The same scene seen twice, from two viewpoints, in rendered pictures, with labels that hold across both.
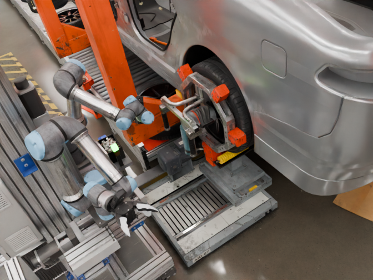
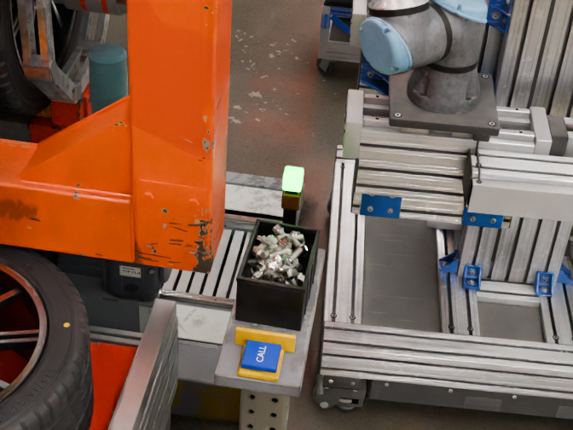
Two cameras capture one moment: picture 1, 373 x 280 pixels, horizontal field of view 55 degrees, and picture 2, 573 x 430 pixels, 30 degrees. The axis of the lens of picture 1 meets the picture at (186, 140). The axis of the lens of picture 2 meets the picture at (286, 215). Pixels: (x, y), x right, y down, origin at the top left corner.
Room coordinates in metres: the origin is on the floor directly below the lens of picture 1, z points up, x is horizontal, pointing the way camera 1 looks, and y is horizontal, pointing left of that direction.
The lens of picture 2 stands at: (3.62, 1.44, 1.96)
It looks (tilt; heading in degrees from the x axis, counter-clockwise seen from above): 37 degrees down; 210
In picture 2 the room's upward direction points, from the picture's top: 5 degrees clockwise
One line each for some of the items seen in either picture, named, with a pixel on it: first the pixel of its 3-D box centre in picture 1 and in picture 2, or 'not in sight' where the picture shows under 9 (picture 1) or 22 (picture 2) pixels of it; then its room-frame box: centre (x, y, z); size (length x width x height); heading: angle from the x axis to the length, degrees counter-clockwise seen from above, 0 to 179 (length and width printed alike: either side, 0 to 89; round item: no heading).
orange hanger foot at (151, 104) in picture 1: (169, 102); (18, 157); (2.36, 0.07, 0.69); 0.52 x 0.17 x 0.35; 114
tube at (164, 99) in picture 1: (179, 93); not in sight; (1.95, -0.02, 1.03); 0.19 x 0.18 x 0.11; 114
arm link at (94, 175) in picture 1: (97, 184); not in sight; (1.34, 0.51, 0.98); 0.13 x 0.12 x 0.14; 133
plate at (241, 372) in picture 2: not in sight; (260, 363); (2.35, 0.68, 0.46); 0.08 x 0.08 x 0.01; 24
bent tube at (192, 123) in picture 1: (196, 106); not in sight; (1.77, -0.10, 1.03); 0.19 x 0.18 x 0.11; 114
